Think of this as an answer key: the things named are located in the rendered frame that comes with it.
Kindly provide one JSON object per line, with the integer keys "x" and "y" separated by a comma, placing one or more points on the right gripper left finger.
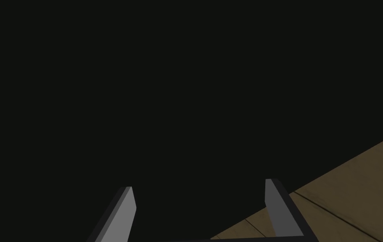
{"x": 119, "y": 218}

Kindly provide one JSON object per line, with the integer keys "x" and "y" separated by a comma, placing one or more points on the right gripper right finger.
{"x": 283, "y": 215}

